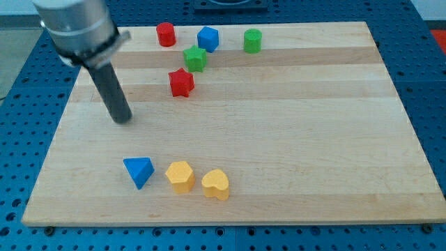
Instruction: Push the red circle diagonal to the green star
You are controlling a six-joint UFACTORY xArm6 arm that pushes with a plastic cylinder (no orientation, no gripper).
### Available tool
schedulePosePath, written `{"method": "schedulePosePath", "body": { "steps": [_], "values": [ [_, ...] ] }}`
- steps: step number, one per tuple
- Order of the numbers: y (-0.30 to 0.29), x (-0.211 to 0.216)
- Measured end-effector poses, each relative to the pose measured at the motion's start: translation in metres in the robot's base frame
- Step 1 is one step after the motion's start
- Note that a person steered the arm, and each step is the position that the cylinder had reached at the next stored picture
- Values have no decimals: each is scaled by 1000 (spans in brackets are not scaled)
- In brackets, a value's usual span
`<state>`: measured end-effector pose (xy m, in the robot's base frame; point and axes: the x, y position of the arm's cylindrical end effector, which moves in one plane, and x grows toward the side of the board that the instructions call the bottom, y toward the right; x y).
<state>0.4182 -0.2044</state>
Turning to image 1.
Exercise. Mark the red star block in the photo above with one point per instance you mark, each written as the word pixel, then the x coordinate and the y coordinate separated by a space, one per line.
pixel 181 82

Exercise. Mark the wooden board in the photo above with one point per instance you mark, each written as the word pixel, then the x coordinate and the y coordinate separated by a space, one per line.
pixel 309 131

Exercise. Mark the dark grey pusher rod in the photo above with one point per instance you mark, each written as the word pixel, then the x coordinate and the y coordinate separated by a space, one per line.
pixel 109 88

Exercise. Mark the green star block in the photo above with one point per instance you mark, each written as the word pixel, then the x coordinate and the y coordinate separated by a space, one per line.
pixel 195 58

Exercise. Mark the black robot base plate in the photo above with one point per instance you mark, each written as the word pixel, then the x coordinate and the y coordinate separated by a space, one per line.
pixel 236 5

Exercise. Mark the green cylinder block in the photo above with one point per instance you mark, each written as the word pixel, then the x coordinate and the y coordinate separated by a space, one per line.
pixel 252 41

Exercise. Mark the yellow hexagon block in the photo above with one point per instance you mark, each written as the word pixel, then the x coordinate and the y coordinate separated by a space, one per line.
pixel 181 177

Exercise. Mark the red cylinder block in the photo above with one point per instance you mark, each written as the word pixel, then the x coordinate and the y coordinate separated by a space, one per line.
pixel 166 34

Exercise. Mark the blue cube block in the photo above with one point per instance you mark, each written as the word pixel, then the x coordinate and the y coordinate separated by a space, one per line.
pixel 208 39

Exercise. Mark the blue triangle block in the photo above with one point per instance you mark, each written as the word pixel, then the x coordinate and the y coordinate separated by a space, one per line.
pixel 139 169

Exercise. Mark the yellow heart block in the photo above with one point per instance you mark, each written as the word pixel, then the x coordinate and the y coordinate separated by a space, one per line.
pixel 215 184

